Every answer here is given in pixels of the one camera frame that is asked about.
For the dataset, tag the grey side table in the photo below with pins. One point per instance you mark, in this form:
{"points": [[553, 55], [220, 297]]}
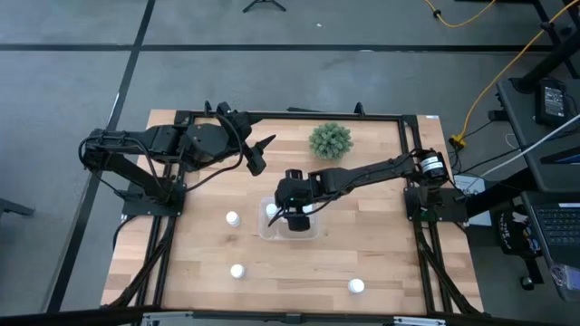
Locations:
{"points": [[525, 117]]}

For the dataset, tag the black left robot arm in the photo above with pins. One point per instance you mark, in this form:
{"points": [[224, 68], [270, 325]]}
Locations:
{"points": [[158, 140]]}

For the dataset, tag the green artificial plant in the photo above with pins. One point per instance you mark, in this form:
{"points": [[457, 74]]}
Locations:
{"points": [[331, 141]]}

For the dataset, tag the silver metal bracket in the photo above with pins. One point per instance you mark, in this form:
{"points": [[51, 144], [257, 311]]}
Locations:
{"points": [[419, 321], [167, 318]]}

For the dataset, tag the black furniture foot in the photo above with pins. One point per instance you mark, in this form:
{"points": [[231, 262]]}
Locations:
{"points": [[13, 207]]}

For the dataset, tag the black aluminium table frame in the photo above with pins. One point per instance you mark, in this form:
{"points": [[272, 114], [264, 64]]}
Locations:
{"points": [[294, 116]]}

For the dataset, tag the clear plastic container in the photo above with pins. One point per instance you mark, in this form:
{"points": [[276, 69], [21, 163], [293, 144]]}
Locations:
{"points": [[568, 283]]}

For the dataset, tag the black bag white print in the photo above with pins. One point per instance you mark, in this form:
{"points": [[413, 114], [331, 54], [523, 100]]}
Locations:
{"points": [[512, 235]]}

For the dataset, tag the clear plastic basket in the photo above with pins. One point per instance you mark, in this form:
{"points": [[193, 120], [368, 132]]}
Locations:
{"points": [[272, 231]]}

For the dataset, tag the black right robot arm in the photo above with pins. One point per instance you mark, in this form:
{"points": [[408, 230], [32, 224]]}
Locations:
{"points": [[362, 174]]}

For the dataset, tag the black crossbar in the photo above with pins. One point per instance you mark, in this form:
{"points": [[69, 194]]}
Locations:
{"points": [[45, 319]]}

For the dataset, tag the black stand leg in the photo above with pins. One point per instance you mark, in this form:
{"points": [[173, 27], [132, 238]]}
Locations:
{"points": [[553, 59]]}

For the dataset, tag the black laptop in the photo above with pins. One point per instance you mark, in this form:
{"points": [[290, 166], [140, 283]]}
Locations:
{"points": [[559, 226]]}

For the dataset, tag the white paper sheet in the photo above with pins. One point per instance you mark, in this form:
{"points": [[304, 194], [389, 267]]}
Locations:
{"points": [[469, 183]]}

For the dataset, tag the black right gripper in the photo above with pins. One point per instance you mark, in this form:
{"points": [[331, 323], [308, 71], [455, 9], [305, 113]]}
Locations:
{"points": [[297, 222]]}

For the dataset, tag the black power adapter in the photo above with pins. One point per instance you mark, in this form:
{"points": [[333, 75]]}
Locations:
{"points": [[553, 102]]}

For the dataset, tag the black tripod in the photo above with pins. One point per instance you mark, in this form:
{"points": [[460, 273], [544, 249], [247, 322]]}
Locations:
{"points": [[264, 3]]}

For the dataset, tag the black caster wheel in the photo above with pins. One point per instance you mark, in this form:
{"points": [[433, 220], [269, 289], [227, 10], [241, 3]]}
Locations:
{"points": [[527, 283]]}

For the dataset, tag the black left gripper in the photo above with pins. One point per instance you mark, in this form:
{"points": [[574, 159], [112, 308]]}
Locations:
{"points": [[240, 124]]}

